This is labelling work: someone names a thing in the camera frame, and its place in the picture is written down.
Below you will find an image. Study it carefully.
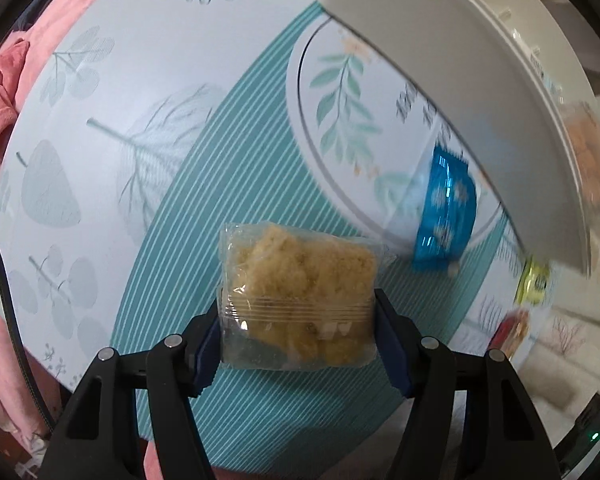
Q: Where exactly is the blue foil snack packet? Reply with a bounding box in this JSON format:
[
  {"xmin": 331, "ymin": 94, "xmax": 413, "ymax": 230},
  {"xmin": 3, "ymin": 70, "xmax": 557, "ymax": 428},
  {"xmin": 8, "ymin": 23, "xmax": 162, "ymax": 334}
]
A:
[{"xmin": 411, "ymin": 146, "xmax": 479, "ymax": 272}]

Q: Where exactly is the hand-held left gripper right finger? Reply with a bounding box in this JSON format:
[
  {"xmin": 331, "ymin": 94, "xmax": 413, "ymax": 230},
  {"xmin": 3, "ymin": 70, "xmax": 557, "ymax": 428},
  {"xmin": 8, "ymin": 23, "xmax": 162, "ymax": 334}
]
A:
[{"xmin": 372, "ymin": 287, "xmax": 564, "ymax": 480}]

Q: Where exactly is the yellow snack packet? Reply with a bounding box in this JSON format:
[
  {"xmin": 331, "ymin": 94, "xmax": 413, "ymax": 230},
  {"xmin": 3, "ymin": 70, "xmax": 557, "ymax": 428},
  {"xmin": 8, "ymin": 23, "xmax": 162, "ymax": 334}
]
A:
[{"xmin": 516, "ymin": 257, "xmax": 552, "ymax": 307}]

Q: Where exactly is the pink blanket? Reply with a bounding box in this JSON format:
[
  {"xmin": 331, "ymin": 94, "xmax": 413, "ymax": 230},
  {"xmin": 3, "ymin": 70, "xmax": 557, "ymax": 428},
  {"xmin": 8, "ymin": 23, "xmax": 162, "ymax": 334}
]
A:
[{"xmin": 0, "ymin": 0, "xmax": 156, "ymax": 480}]

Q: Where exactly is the red snack packet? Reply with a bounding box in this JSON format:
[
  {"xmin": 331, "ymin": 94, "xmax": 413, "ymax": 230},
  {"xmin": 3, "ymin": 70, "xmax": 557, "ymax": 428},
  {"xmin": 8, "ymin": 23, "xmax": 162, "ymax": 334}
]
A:
[{"xmin": 492, "ymin": 309, "xmax": 532, "ymax": 358}]

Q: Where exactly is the clear packet yellow crumbly biscuit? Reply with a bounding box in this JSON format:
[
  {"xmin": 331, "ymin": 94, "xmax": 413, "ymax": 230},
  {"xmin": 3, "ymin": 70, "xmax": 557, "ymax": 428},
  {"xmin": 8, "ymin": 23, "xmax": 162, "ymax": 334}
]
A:
[{"xmin": 216, "ymin": 221, "xmax": 398, "ymax": 372}]

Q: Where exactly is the clear packet orange snack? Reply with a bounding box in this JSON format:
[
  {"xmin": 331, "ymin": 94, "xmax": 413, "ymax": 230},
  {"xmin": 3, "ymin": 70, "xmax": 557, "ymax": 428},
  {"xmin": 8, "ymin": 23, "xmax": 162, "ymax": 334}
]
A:
[{"xmin": 562, "ymin": 101, "xmax": 600, "ymax": 208}]

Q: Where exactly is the black cable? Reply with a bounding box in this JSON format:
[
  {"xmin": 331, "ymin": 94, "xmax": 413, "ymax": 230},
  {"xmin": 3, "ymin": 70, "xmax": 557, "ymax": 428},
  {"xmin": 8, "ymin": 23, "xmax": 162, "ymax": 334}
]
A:
[{"xmin": 0, "ymin": 220, "xmax": 48, "ymax": 428}]

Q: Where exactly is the white plastic tray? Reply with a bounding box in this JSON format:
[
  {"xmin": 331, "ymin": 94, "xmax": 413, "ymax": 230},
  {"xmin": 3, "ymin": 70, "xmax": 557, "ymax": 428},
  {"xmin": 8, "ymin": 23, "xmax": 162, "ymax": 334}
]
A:
[{"xmin": 319, "ymin": 0, "xmax": 597, "ymax": 277}]

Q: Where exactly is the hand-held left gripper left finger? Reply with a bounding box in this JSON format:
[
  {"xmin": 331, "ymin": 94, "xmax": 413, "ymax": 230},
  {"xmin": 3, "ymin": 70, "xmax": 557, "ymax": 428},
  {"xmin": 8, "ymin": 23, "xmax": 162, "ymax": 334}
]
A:
[{"xmin": 37, "ymin": 304, "xmax": 226, "ymax": 480}]

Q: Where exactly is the black device green light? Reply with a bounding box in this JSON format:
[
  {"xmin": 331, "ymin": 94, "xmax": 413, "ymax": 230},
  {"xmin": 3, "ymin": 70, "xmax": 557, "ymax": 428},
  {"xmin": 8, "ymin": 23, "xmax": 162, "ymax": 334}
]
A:
[{"xmin": 554, "ymin": 394, "xmax": 600, "ymax": 478}]

